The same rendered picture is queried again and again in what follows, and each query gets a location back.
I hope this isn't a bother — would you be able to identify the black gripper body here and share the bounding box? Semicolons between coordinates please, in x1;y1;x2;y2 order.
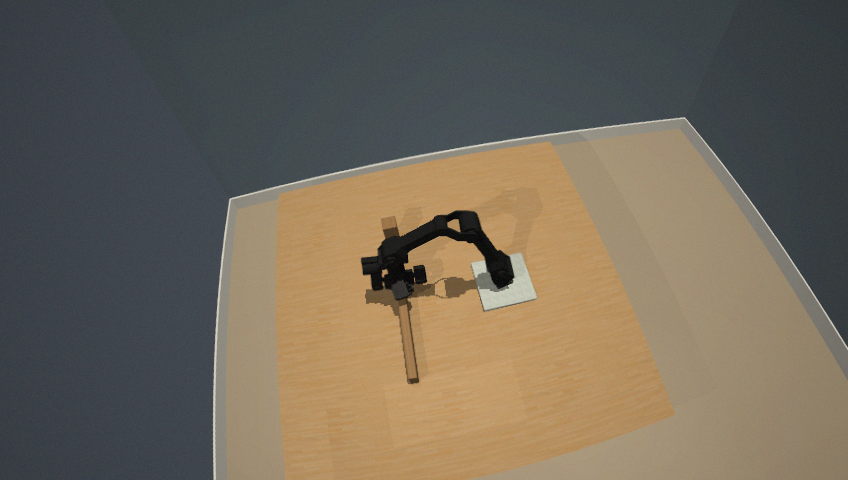
371;265;427;291

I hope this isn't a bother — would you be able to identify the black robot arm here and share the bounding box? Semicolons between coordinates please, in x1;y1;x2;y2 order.
361;210;515;300

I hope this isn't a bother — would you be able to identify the brown wooden rail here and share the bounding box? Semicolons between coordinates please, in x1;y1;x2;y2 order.
398;297;419;384

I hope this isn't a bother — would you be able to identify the brown wooden post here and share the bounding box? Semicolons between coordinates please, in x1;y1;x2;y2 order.
381;216;400;239

